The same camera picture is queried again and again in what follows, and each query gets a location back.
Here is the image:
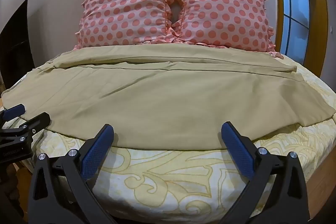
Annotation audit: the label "wooden bed frame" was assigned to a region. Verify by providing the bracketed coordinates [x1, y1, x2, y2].
[304, 158, 336, 214]

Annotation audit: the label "window with yellow frame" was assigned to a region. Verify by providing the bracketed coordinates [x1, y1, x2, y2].
[270, 0, 329, 77]

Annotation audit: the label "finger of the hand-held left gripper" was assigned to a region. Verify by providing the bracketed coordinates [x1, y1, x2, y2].
[0, 112, 51, 146]
[0, 105, 26, 122]

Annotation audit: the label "yellow patterned bed sheet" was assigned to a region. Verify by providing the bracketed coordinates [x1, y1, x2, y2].
[0, 55, 336, 224]

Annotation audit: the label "pink polka dot pillow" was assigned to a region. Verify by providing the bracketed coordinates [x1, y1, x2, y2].
[168, 0, 284, 60]
[73, 0, 175, 51]

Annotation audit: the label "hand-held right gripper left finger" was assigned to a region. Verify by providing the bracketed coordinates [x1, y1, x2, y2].
[27, 123, 119, 224]

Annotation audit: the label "dark wooden cabinet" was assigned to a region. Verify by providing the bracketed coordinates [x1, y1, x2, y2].
[0, 0, 36, 94]

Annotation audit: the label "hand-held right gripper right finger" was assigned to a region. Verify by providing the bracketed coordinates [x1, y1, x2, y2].
[221, 121, 311, 224]

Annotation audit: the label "beige pants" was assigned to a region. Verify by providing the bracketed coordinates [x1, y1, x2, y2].
[1, 44, 334, 149]

